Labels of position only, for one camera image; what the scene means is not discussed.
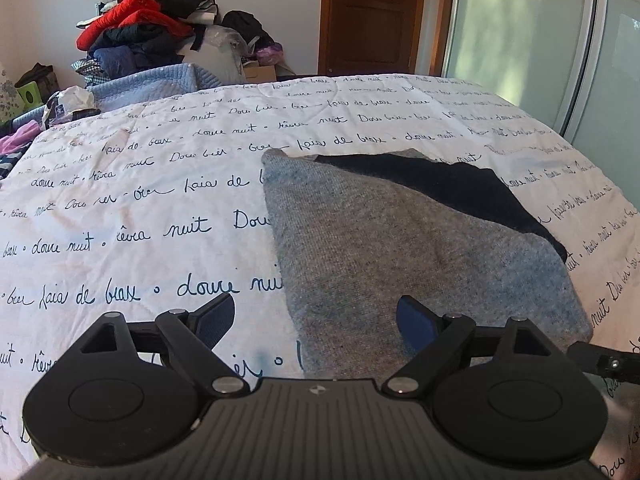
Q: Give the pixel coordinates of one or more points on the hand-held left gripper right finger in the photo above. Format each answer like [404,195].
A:
[415,322]

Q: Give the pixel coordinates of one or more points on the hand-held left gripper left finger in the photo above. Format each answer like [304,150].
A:
[220,312]

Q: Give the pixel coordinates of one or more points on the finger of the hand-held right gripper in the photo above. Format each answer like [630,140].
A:
[610,364]

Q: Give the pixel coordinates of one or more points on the grey and black sweater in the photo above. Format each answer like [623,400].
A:
[375,240]

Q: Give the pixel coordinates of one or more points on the pile of clothes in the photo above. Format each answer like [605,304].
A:
[130,35]

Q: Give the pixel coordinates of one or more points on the white script printed bedsheet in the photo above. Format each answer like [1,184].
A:
[150,200]

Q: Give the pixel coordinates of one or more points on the light blue quilt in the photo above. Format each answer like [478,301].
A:
[150,85]

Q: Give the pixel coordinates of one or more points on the cardboard box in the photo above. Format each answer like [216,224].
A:
[262,74]

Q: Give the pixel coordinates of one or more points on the dark striped cloth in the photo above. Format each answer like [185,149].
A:
[9,165]

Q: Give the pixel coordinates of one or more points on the clear plastic bedding bag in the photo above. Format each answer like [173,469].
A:
[220,55]

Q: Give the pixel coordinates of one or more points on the white plastic bag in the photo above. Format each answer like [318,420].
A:
[70,100]

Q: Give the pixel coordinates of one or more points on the purple cloth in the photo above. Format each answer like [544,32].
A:
[270,51]

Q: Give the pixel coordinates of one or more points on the pink cloth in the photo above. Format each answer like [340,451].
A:
[17,137]

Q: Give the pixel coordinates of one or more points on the black backpack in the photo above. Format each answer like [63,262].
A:
[245,25]

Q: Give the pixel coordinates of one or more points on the green plastic stool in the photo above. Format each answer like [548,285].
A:
[29,92]

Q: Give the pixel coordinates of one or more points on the frosted glass sliding door panel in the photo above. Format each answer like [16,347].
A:
[510,25]
[620,70]

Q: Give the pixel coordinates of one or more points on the black bag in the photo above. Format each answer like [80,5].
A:
[42,75]

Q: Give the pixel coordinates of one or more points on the floral cushion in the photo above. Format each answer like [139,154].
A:
[6,95]

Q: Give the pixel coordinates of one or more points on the brown wooden door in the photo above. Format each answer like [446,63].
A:
[370,20]

